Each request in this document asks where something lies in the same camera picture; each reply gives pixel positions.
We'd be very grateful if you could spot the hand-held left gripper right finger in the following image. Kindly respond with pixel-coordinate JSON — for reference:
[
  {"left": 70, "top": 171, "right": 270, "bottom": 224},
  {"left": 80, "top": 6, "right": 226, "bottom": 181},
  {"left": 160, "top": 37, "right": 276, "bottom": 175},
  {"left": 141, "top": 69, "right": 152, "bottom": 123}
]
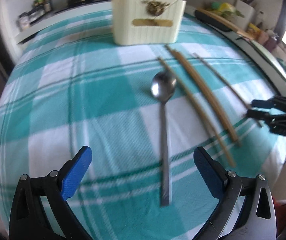
[{"left": 193, "top": 146, "right": 277, "bottom": 240}]

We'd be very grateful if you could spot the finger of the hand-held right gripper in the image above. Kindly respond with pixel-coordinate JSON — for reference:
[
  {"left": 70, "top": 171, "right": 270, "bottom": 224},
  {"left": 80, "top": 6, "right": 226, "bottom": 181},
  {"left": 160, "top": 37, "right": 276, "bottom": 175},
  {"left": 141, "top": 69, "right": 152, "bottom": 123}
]
[
  {"left": 246, "top": 109, "right": 284, "bottom": 123},
  {"left": 251, "top": 96, "right": 286, "bottom": 109}
]

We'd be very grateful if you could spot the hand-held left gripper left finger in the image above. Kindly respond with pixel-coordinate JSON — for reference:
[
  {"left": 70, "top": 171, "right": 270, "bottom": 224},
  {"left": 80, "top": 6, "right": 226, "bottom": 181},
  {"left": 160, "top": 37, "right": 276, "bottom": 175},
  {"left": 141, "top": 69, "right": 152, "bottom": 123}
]
[{"left": 9, "top": 146, "right": 93, "bottom": 240}]

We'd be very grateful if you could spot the long wooden chopstick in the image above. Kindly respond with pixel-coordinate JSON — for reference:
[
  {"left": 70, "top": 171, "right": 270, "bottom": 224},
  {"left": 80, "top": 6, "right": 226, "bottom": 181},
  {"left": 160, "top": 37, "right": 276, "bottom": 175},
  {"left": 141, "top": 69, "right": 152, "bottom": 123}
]
[{"left": 192, "top": 52, "right": 263, "bottom": 128}]

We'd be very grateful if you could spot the set of wooden chopsticks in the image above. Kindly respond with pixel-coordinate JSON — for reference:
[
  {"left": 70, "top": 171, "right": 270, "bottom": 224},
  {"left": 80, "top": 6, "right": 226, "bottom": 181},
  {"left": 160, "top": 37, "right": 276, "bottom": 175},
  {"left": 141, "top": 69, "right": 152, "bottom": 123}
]
[{"left": 107, "top": 0, "right": 242, "bottom": 167}]

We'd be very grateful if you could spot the steel spoon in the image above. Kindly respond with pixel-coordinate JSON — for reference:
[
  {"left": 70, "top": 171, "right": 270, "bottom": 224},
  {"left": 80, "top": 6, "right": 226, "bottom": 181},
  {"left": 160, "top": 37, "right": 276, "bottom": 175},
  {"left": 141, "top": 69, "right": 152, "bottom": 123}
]
[{"left": 151, "top": 71, "right": 177, "bottom": 207}]

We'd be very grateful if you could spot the cream ribbed utensil box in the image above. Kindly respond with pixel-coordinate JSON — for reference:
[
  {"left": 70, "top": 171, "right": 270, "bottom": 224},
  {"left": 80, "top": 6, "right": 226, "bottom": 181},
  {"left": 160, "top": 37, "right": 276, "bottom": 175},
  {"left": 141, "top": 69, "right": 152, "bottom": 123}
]
[{"left": 111, "top": 0, "right": 187, "bottom": 46}]

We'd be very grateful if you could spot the purple soap dispenser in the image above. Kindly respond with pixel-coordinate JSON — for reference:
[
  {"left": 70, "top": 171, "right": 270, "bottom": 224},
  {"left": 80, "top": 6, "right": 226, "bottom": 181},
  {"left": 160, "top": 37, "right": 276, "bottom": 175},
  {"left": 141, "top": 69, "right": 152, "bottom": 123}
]
[{"left": 266, "top": 34, "right": 280, "bottom": 53}]

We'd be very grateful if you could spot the pink cup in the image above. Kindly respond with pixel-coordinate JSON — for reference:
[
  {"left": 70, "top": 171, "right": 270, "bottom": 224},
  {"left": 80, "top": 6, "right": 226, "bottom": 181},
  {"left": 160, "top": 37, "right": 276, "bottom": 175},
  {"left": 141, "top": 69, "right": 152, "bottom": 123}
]
[{"left": 259, "top": 31, "right": 271, "bottom": 46}]

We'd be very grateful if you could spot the teal plaid tablecloth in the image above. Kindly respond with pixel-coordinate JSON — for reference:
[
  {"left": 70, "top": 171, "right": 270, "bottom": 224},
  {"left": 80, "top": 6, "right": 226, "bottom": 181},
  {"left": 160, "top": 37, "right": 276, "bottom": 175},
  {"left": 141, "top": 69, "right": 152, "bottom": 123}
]
[{"left": 0, "top": 10, "right": 286, "bottom": 240}]

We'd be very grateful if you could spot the yellow printed cup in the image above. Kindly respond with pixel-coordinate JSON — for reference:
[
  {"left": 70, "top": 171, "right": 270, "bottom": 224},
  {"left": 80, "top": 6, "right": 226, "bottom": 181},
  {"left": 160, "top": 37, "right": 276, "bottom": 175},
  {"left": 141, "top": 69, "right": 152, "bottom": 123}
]
[{"left": 248, "top": 23, "right": 262, "bottom": 39}]

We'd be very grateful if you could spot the wooden cutting board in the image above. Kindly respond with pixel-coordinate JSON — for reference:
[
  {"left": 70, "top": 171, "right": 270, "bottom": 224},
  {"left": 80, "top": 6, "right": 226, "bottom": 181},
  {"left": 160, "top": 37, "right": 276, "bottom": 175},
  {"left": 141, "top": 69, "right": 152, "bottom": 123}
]
[{"left": 197, "top": 8, "right": 255, "bottom": 40}]

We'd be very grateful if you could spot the white knife block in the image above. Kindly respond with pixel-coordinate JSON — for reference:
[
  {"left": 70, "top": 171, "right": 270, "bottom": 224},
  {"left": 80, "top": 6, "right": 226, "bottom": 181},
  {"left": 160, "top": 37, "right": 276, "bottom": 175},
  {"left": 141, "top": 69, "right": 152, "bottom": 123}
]
[{"left": 234, "top": 0, "right": 256, "bottom": 30}]

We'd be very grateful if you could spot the black flat appliance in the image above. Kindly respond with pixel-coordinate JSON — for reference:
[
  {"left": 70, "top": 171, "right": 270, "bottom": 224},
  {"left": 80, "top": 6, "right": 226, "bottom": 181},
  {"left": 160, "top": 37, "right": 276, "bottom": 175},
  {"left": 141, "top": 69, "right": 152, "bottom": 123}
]
[{"left": 194, "top": 9, "right": 231, "bottom": 32}]

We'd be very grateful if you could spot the rack of spice jars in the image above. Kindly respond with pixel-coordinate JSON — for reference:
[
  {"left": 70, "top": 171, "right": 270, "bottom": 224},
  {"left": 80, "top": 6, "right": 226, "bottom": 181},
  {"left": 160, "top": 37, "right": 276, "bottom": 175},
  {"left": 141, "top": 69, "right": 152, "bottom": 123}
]
[{"left": 16, "top": 9, "right": 44, "bottom": 32}]

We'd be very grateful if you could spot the black glass gas stove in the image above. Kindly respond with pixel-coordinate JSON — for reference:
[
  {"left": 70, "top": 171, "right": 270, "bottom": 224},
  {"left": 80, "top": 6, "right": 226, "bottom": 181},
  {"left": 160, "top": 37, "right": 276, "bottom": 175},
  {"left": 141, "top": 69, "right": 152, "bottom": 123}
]
[{"left": 54, "top": 0, "right": 113, "bottom": 14}]

